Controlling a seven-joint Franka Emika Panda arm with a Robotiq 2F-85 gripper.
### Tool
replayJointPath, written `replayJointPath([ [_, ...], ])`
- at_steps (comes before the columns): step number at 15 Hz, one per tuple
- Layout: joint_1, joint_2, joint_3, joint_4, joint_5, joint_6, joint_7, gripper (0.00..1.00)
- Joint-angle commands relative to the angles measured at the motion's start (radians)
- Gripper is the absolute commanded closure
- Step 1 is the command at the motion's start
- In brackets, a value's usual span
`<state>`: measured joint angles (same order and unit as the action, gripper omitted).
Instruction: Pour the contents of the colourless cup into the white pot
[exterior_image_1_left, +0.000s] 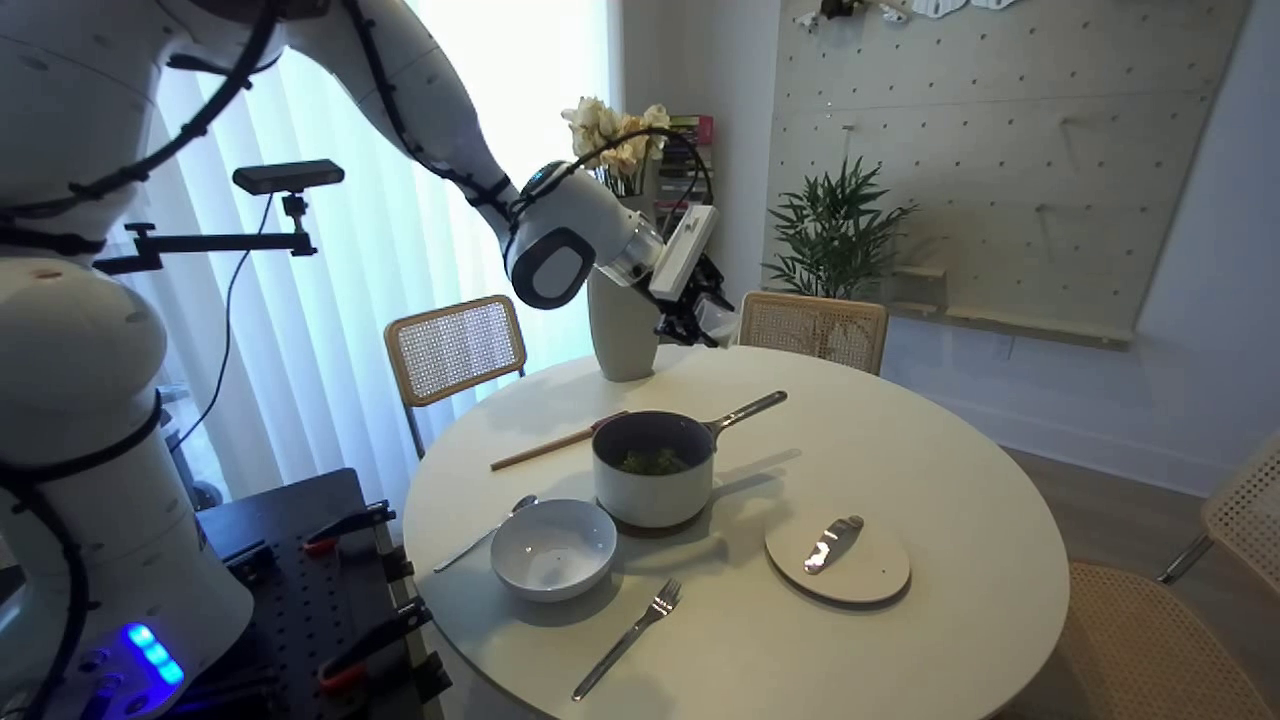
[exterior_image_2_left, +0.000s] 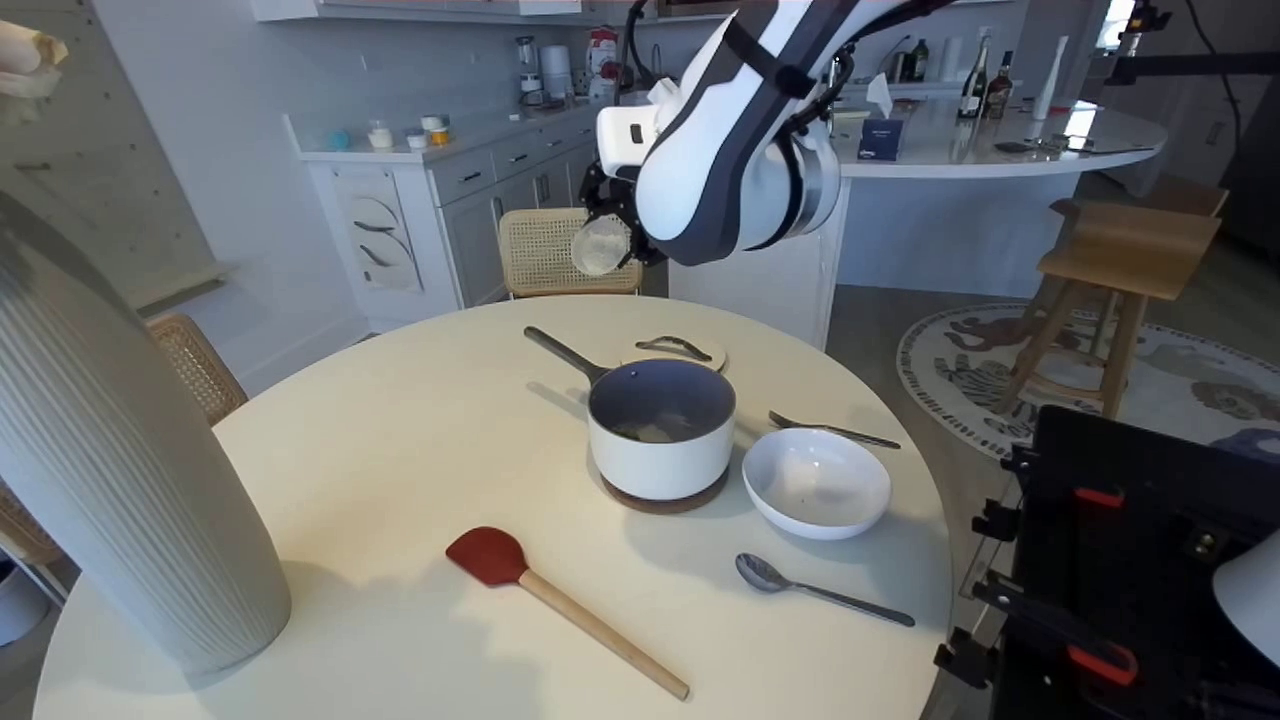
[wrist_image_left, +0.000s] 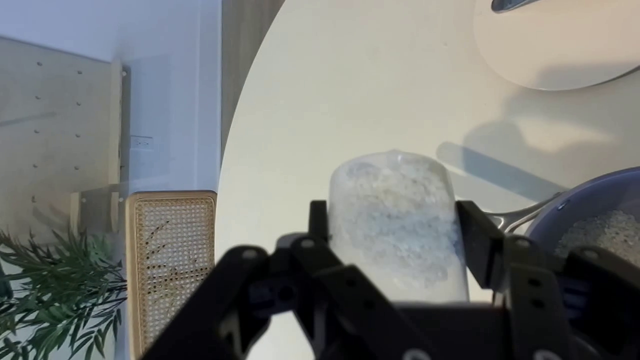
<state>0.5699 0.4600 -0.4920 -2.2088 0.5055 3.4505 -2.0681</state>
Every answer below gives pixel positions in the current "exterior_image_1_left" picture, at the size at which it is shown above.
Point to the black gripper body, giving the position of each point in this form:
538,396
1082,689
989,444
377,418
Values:
699,303

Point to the colourless plastic cup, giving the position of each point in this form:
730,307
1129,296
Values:
721,339

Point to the grey ribbed vase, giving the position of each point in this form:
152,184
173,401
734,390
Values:
621,341

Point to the wicker back chair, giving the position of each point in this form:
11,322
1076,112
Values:
1144,654
452,345
813,327

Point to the green potted plant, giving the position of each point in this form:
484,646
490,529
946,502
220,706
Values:
835,233

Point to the cream flowers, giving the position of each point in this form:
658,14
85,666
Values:
606,126

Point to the white bowl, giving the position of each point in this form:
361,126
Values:
555,548

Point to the beige plate with spoon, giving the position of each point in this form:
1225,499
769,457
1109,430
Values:
853,567

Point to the silver spoon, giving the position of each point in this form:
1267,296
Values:
480,540

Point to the silver fork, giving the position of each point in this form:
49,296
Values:
625,643

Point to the white curtain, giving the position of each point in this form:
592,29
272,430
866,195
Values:
387,241

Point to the beige pegboard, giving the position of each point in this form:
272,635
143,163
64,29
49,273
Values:
1013,163

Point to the black robot cart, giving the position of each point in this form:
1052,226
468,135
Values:
301,585

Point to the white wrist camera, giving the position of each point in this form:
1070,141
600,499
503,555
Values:
687,248

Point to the black stereo camera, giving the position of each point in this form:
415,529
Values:
286,178

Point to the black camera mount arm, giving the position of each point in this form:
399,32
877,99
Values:
214,241

